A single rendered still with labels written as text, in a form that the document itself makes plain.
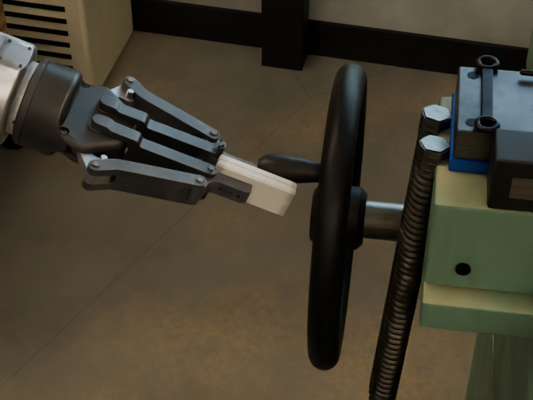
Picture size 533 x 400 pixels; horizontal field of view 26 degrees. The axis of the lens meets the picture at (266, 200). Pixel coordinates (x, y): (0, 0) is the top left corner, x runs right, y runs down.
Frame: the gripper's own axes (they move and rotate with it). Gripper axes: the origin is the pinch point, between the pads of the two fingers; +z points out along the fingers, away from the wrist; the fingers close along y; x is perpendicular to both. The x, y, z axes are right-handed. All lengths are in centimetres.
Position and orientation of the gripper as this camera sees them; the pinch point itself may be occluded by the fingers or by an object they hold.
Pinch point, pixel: (252, 185)
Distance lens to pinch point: 98.2
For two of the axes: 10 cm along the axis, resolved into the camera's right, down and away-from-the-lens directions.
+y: 1.5, -6.6, 7.3
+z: 9.3, 3.5, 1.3
